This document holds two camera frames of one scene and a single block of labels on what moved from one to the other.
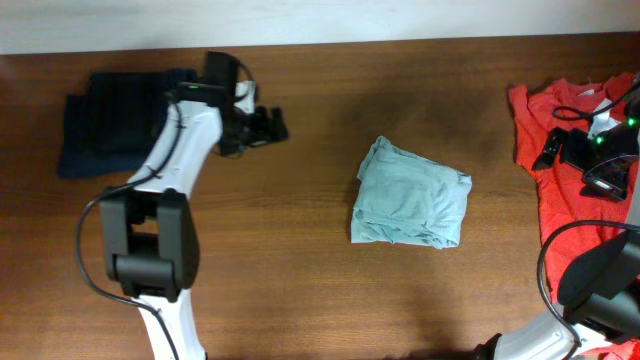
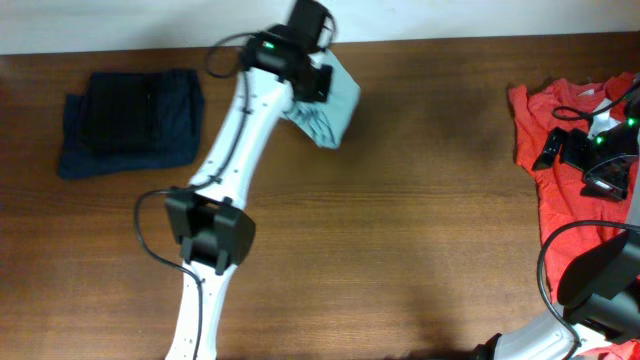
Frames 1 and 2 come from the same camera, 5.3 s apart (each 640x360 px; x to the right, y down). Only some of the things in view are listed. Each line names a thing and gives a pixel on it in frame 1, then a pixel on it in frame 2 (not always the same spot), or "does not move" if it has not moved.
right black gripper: x=613 y=186 does not move
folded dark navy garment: x=111 y=128 does not move
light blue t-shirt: x=403 y=197 → x=328 y=122
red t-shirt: x=570 y=221 does not move
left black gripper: x=261 y=131 → x=321 y=94
